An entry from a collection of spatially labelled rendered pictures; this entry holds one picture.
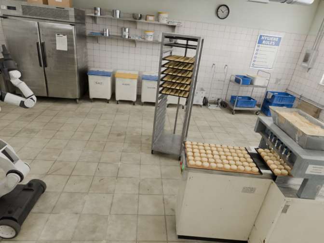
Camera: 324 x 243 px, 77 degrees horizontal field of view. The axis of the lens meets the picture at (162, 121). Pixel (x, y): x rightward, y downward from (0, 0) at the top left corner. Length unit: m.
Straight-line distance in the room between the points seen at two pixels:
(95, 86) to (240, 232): 4.28
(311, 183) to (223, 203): 0.67
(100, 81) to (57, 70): 0.92
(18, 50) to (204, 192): 4.70
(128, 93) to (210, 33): 2.61
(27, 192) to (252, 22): 5.80
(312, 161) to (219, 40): 4.65
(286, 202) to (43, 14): 4.98
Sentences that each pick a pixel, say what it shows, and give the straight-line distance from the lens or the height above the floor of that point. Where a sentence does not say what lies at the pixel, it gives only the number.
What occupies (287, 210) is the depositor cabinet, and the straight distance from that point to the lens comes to 1.95.
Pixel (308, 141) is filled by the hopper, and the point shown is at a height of 1.26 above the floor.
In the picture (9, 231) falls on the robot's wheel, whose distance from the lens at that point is 2.47.
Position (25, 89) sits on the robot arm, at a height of 1.23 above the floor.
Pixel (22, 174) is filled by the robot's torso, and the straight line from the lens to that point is 2.28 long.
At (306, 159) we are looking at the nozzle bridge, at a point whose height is 1.18.
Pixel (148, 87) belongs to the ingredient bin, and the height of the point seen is 0.51.
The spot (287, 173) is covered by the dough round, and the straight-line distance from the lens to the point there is 1.96.
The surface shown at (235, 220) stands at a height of 0.35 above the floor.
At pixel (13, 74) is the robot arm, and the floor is 1.38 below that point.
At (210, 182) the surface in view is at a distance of 1.80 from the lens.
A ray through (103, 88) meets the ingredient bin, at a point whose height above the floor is 0.39.
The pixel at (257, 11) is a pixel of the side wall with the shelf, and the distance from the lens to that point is 6.25.
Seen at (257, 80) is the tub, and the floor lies 0.92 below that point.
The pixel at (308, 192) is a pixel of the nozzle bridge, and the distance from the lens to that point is 1.88.
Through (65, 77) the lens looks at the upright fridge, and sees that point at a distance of 5.14.
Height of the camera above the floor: 1.86
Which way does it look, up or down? 24 degrees down
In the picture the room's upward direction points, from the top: 6 degrees clockwise
